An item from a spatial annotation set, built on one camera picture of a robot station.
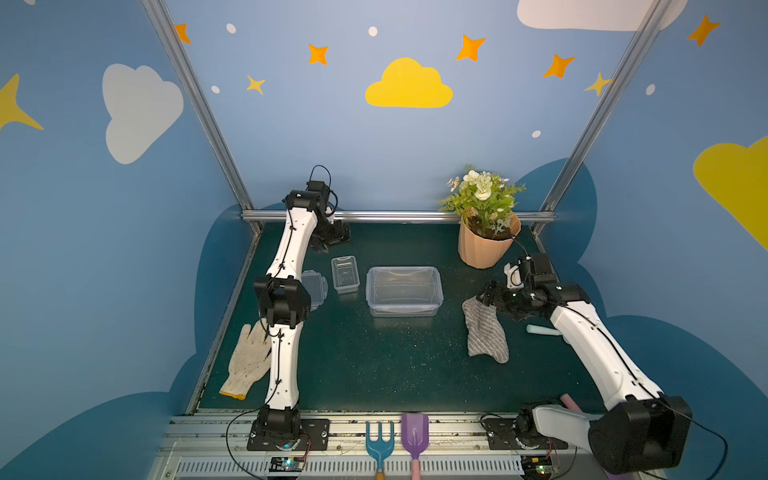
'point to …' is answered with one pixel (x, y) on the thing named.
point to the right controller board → (538, 468)
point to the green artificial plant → (483, 200)
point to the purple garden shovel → (415, 438)
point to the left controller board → (286, 464)
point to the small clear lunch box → (345, 273)
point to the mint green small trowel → (531, 328)
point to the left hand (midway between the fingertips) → (346, 242)
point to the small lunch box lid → (316, 287)
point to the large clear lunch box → (404, 291)
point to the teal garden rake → (380, 449)
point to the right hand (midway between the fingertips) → (494, 297)
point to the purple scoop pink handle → (569, 403)
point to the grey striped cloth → (486, 334)
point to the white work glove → (249, 360)
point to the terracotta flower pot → (481, 242)
